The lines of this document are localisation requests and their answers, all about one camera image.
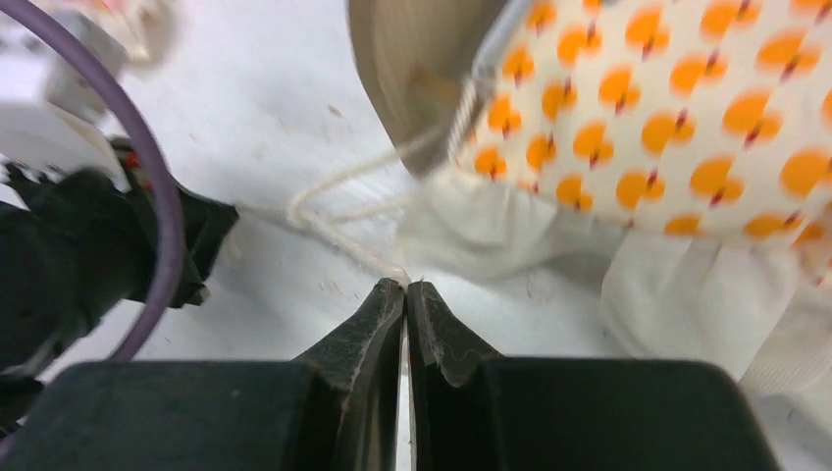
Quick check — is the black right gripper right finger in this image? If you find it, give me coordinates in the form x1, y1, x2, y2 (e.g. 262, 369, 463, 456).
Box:
406, 282, 778, 470

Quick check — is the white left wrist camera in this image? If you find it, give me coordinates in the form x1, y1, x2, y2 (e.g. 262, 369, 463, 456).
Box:
1, 14, 130, 190

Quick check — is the cream cushion tie string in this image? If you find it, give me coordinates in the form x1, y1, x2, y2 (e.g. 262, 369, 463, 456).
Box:
236, 78, 483, 288

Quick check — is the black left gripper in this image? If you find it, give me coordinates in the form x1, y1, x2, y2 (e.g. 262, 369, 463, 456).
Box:
0, 139, 240, 392

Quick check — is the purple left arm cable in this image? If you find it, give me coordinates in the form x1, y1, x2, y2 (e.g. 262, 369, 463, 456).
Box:
0, 0, 187, 362

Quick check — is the wooden pet bed frame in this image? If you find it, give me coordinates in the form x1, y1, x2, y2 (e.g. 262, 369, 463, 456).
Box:
346, 0, 506, 178

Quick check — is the orange patterned bed cushion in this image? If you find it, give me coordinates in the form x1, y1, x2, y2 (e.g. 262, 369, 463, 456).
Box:
396, 1, 831, 393

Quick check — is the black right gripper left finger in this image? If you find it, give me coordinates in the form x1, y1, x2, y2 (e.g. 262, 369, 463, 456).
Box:
3, 279, 404, 470

